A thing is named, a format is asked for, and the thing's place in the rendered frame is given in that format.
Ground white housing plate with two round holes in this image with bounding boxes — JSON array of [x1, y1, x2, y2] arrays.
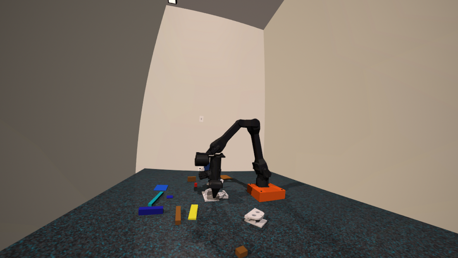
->
[[244, 208, 264, 220]]

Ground teal long thin bar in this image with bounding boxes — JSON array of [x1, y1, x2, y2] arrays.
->
[[148, 192, 164, 206]]

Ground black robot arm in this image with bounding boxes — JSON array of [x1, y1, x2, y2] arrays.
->
[[195, 118, 271, 188]]

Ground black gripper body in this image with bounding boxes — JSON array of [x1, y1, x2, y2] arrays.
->
[[209, 166, 223, 189]]

